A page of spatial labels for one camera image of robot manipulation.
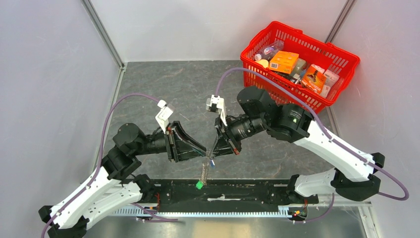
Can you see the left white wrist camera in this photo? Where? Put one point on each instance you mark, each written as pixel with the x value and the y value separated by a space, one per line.
pixel 162 117

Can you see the orange white product box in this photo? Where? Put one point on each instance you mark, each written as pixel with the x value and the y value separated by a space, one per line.
pixel 314 78

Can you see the left aluminium frame post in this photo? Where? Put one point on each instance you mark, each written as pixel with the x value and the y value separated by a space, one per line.
pixel 91 11

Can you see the clear plastic bottle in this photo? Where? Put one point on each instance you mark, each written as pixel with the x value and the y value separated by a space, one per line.
pixel 268 52

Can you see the white small box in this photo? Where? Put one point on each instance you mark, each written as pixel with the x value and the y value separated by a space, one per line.
pixel 330 79

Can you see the orange cardboard box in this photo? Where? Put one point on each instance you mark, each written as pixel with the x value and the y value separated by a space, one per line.
pixel 283 62

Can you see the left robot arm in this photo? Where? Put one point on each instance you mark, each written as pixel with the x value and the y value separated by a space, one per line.
pixel 108 188

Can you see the aluminium frame post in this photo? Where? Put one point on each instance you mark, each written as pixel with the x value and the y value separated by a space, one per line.
pixel 91 11
pixel 345 11

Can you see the round yellow lid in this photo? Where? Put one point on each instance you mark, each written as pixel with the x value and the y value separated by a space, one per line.
pixel 263 62

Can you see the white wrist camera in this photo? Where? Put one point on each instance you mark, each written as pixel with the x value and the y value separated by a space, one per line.
pixel 162 117
pixel 216 104

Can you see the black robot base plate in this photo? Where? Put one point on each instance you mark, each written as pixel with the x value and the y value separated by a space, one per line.
pixel 222 195

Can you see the right aluminium frame post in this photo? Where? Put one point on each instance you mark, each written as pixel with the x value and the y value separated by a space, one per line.
pixel 345 11

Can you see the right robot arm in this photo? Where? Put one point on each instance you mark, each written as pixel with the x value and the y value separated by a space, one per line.
pixel 353 172

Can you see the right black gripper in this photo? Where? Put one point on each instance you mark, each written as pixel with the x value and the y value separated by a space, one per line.
pixel 235 146

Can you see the slotted cable duct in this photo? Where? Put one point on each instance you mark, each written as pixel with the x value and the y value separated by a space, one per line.
pixel 133 211

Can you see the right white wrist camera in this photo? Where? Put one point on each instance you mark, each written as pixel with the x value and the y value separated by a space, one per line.
pixel 216 104

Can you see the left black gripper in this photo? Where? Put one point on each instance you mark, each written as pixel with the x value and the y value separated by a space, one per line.
pixel 198 150

